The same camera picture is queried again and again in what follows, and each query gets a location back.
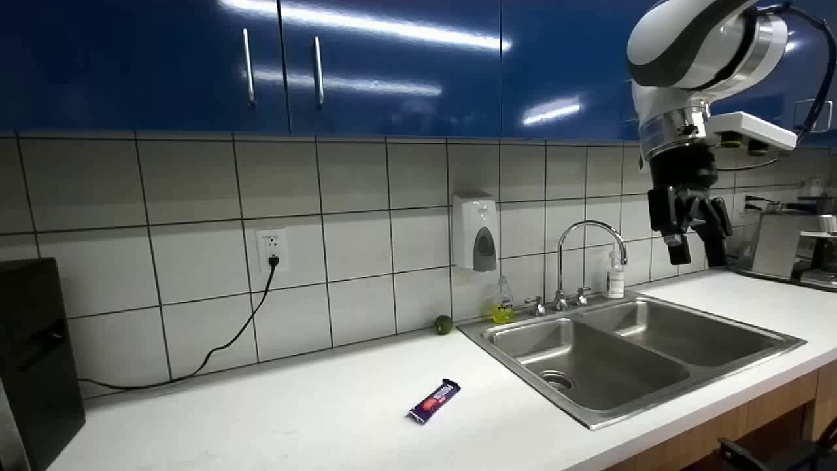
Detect stainless steel countertop appliance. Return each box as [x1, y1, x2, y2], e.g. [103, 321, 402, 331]
[741, 192, 821, 283]

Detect white wall soap dispenser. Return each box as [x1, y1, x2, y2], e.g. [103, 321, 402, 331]
[449, 190, 503, 274]

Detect stainless steel double sink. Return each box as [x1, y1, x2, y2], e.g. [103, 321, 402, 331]
[457, 289, 809, 431]

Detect yellow dish soap bottle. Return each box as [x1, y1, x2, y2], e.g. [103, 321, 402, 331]
[484, 271, 518, 326]

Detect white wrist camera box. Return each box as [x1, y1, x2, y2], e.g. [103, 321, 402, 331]
[709, 109, 801, 155]

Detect silver cabinet door handle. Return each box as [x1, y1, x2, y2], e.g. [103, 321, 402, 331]
[241, 25, 259, 107]
[310, 34, 326, 109]

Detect black white coffee machine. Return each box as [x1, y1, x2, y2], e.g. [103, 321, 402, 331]
[796, 211, 837, 292]

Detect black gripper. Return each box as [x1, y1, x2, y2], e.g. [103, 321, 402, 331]
[645, 140, 736, 268]

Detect white pump soap bottle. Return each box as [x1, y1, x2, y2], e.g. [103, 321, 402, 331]
[603, 251, 628, 301]

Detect blue upper cabinets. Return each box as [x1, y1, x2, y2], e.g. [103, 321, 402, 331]
[721, 0, 837, 147]

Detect black box appliance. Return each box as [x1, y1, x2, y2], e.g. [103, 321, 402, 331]
[0, 257, 88, 471]

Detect blue cabinet door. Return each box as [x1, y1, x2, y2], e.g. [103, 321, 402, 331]
[278, 0, 508, 140]
[0, 0, 290, 138]
[496, 0, 644, 144]

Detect black power cord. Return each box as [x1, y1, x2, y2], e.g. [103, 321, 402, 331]
[78, 254, 282, 391]

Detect white wall power outlet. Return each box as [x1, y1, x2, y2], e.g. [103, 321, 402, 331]
[257, 228, 293, 268]

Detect black chair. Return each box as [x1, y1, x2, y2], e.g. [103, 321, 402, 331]
[715, 416, 837, 471]

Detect wooden base cabinet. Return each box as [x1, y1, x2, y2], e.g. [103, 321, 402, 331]
[603, 364, 837, 471]

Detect chrome gooseneck faucet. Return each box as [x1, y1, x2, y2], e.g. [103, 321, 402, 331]
[555, 216, 630, 309]

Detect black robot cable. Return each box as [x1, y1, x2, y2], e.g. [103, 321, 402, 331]
[755, 1, 837, 138]

